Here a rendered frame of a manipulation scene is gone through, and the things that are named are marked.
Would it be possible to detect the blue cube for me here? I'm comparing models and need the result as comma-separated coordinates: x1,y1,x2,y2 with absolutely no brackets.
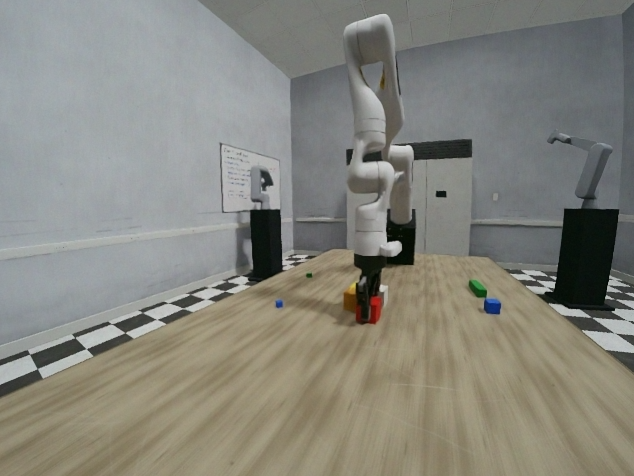
483,299,501,314

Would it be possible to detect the green rectangular block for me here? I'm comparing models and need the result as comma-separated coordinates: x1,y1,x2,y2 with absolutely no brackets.
469,280,487,298

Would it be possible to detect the red square block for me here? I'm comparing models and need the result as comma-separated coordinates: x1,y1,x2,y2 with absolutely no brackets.
356,297,381,324

